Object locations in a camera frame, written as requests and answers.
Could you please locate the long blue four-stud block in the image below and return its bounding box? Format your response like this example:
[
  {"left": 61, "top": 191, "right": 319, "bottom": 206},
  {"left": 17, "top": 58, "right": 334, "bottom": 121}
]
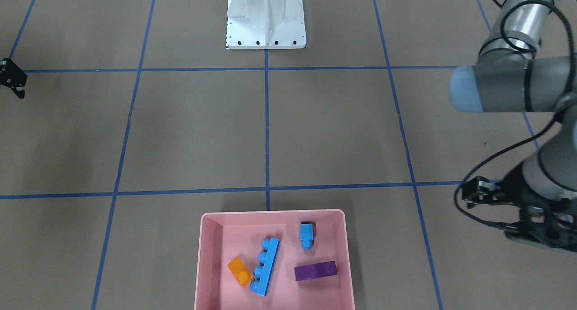
[{"left": 250, "top": 237, "right": 280, "bottom": 297}]

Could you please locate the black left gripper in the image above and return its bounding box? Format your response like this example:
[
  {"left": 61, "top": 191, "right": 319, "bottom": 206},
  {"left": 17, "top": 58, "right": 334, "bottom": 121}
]
[{"left": 462, "top": 165, "right": 577, "bottom": 253}]

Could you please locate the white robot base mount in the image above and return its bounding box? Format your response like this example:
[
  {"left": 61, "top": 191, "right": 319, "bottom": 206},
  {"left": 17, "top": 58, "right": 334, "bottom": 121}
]
[{"left": 225, "top": 0, "right": 307, "bottom": 50}]

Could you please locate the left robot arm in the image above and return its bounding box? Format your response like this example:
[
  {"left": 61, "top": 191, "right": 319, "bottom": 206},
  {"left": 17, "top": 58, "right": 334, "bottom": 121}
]
[{"left": 449, "top": 0, "right": 577, "bottom": 253}]

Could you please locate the small blue block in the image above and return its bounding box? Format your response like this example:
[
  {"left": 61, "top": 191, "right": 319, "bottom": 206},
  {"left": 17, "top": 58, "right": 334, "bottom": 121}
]
[{"left": 299, "top": 223, "right": 315, "bottom": 250}]

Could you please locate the orange sloped block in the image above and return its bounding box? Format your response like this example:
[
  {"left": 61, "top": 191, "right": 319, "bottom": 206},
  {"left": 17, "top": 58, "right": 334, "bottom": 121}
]
[{"left": 227, "top": 257, "right": 254, "bottom": 286}]

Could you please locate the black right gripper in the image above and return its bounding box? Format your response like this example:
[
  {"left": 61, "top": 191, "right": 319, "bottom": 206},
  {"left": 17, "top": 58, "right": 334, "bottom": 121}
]
[{"left": 0, "top": 58, "right": 27, "bottom": 99}]

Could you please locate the purple sloped block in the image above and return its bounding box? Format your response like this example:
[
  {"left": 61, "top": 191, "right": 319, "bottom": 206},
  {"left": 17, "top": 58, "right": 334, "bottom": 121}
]
[{"left": 294, "top": 261, "right": 338, "bottom": 282}]

